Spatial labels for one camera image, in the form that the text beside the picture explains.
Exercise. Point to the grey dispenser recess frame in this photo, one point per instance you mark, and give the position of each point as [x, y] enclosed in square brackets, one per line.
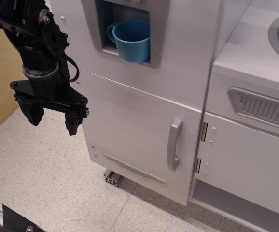
[100, 14]

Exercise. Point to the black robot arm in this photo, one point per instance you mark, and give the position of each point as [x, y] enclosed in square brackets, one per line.
[30, 27]

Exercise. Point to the lower brass hinge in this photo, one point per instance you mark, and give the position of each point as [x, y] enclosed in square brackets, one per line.
[198, 164]

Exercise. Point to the blue plastic cup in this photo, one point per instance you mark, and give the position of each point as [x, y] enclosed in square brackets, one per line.
[132, 39]

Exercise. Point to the grey vent panel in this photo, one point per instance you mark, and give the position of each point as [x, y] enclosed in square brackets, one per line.
[254, 105]

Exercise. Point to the white fridge door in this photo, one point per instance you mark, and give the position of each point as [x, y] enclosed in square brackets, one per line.
[133, 126]

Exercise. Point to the white toy fridge cabinet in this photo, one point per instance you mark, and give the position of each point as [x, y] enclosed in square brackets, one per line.
[182, 76]

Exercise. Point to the brass hinge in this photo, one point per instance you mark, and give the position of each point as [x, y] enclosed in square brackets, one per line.
[198, 164]
[204, 131]

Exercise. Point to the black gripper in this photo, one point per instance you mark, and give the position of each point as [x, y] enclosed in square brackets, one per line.
[51, 90]

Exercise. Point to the white toy kitchen counter unit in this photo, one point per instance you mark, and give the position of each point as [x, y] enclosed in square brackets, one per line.
[239, 172]

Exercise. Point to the silver door emblem trim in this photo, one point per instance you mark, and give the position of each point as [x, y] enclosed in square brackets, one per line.
[134, 169]

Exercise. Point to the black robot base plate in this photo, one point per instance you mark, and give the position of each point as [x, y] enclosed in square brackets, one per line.
[14, 222]

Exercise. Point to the silver door handle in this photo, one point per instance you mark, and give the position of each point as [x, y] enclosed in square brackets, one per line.
[174, 133]

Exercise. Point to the aluminium extrusion bar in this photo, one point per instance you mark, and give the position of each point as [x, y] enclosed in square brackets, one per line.
[112, 177]

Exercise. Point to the upper brass hinge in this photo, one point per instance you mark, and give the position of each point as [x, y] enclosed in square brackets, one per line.
[204, 131]

